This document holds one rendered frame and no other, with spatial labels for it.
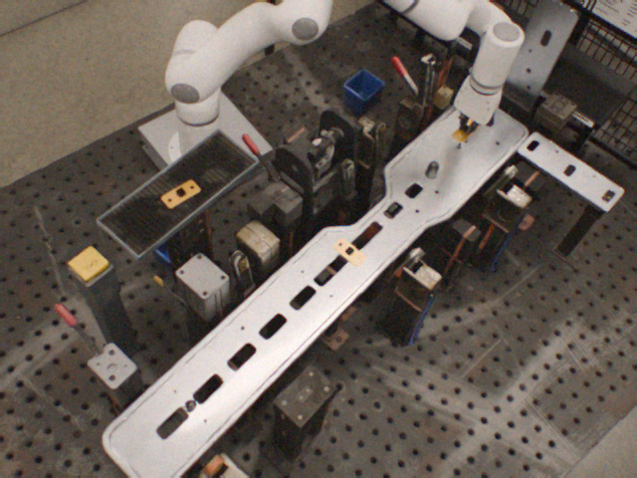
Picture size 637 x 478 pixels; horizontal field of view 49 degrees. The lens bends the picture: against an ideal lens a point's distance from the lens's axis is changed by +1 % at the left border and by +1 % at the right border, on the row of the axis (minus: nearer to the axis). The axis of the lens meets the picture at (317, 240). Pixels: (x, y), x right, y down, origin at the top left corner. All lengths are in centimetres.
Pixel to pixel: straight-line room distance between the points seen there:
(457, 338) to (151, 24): 235
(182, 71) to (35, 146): 161
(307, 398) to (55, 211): 103
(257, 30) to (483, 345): 104
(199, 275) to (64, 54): 222
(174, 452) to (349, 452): 51
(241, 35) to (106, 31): 205
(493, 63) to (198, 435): 105
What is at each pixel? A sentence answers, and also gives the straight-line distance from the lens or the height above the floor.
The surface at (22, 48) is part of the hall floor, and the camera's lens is 371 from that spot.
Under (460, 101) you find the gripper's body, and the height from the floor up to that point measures 118.
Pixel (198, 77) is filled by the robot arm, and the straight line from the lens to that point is 177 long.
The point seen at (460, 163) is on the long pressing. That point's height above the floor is 100.
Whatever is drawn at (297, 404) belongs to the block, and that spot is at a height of 103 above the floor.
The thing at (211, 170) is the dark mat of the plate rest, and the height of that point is 116.
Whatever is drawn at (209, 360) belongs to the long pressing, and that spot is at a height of 100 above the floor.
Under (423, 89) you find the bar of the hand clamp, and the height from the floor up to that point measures 113.
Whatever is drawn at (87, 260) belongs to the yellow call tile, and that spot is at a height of 116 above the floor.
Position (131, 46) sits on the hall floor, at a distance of 362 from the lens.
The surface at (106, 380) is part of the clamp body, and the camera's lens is 154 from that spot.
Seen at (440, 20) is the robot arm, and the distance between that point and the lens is 161.
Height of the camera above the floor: 249
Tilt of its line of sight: 59 degrees down
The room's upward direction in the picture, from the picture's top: 9 degrees clockwise
